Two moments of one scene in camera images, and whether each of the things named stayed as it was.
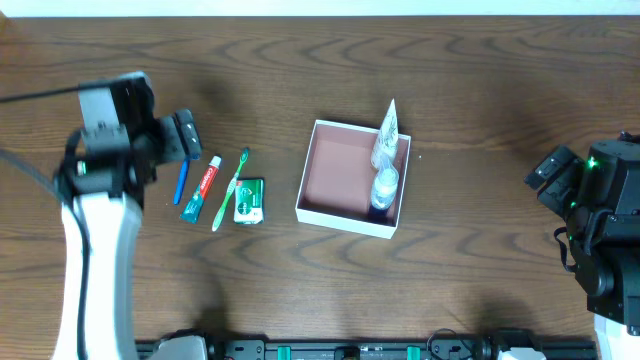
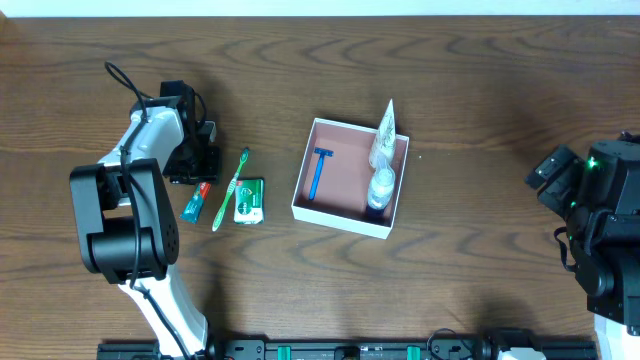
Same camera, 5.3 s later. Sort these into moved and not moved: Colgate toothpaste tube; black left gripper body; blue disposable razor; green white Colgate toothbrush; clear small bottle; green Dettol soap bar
Moved: black left gripper body; blue disposable razor
Not moved: green Dettol soap bar; clear small bottle; green white Colgate toothbrush; Colgate toothpaste tube
